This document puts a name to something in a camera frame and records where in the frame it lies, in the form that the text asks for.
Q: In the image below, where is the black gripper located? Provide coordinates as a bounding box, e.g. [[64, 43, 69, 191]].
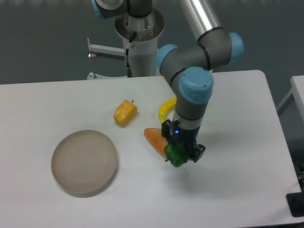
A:
[[161, 119, 206, 162]]

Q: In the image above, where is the green bell pepper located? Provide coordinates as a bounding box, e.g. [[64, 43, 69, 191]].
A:
[[164, 142, 188, 167]]

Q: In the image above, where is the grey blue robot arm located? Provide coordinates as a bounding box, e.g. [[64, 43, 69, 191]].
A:
[[91, 0, 244, 167]]

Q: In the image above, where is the yellow bell pepper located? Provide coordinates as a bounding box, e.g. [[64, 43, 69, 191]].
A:
[[114, 100, 138, 126]]

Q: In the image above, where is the orange bread piece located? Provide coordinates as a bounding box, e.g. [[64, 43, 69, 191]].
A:
[[144, 128, 168, 159]]

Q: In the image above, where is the yellow banana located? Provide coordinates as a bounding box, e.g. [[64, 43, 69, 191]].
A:
[[158, 97, 177, 124]]

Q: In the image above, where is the beige round plate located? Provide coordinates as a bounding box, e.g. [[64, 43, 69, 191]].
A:
[[51, 130, 118, 198]]

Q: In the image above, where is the black device at edge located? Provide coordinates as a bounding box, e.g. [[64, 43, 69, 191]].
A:
[[286, 192, 304, 218]]

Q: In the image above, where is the white side table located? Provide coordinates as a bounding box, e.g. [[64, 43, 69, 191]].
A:
[[276, 76, 304, 119]]

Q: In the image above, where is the black cable on pedestal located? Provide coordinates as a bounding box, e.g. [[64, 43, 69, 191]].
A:
[[124, 31, 137, 78]]

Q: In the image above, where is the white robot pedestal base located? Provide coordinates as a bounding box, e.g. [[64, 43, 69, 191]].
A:
[[85, 9, 166, 80]]

